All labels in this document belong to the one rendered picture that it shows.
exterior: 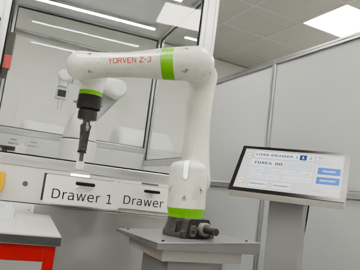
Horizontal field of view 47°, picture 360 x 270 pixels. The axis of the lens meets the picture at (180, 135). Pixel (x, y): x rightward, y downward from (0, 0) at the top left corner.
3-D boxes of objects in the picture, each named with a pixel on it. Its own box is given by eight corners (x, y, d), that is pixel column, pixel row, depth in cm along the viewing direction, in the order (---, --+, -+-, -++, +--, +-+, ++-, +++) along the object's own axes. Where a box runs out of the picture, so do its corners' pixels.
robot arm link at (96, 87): (112, 67, 172) (87, 65, 174) (103, 57, 160) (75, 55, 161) (107, 100, 170) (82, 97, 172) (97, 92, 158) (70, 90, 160)
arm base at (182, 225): (232, 242, 126) (233, 222, 127) (188, 242, 120) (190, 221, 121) (194, 232, 150) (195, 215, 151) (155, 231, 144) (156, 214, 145)
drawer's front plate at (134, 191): (177, 214, 192) (180, 189, 193) (115, 207, 182) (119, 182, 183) (176, 213, 193) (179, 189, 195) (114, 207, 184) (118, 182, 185)
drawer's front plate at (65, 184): (117, 210, 167) (121, 182, 169) (42, 202, 158) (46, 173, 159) (116, 209, 169) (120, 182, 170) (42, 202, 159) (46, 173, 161)
